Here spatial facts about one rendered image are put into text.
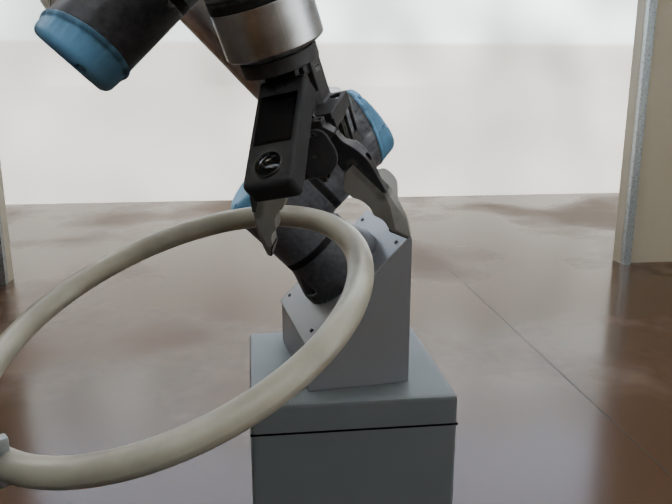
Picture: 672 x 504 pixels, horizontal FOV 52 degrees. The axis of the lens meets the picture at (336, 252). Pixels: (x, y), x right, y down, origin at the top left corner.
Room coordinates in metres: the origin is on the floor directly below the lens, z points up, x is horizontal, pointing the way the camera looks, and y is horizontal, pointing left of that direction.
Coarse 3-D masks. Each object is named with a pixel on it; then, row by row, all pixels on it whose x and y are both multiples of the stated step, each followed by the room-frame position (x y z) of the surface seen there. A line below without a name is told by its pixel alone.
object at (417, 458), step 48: (384, 384) 1.28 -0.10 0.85; (432, 384) 1.28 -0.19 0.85; (288, 432) 1.19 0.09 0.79; (336, 432) 1.20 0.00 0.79; (384, 432) 1.21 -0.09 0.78; (432, 432) 1.22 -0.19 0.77; (288, 480) 1.19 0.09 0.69; (336, 480) 1.20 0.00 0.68; (384, 480) 1.21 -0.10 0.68; (432, 480) 1.22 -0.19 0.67
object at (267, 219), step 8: (272, 200) 0.66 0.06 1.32; (280, 200) 0.66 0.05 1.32; (264, 208) 0.67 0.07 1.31; (272, 208) 0.67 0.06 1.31; (280, 208) 0.67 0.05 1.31; (256, 216) 0.68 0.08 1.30; (264, 216) 0.67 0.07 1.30; (272, 216) 0.67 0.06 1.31; (256, 224) 0.68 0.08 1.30; (264, 224) 0.68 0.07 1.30; (272, 224) 0.67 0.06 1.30; (264, 232) 0.68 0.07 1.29; (272, 232) 0.68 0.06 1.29; (264, 240) 0.68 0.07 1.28; (272, 240) 0.68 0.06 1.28; (264, 248) 0.70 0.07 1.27; (272, 248) 0.69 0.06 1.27
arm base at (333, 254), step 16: (352, 224) 1.40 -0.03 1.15; (368, 240) 1.36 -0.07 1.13; (320, 256) 1.32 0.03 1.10; (336, 256) 1.32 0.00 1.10; (304, 272) 1.33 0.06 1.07; (320, 272) 1.32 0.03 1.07; (336, 272) 1.31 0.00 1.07; (304, 288) 1.36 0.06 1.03; (320, 288) 1.32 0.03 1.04; (336, 288) 1.31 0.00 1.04
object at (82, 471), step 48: (144, 240) 0.97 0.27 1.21; (192, 240) 0.98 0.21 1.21; (336, 240) 0.82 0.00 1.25; (0, 336) 0.81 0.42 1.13; (336, 336) 0.62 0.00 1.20; (288, 384) 0.57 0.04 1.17; (192, 432) 0.54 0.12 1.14; (240, 432) 0.55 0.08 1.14; (0, 480) 0.57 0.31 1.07; (48, 480) 0.54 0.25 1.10; (96, 480) 0.53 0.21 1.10
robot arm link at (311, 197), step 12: (312, 180) 1.31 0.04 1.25; (240, 192) 1.36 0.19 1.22; (312, 192) 1.31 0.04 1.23; (324, 192) 1.32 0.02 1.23; (240, 204) 1.30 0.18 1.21; (288, 204) 1.30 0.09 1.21; (300, 204) 1.31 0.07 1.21; (312, 204) 1.31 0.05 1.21; (324, 204) 1.32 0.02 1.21; (336, 204) 1.35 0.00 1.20; (252, 228) 1.32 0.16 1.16; (288, 228) 1.30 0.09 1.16; (288, 240) 1.31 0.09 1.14; (300, 240) 1.31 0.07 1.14; (312, 240) 1.31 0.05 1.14; (276, 252) 1.34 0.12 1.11; (288, 252) 1.32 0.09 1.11; (300, 252) 1.31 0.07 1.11; (288, 264) 1.34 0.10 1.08
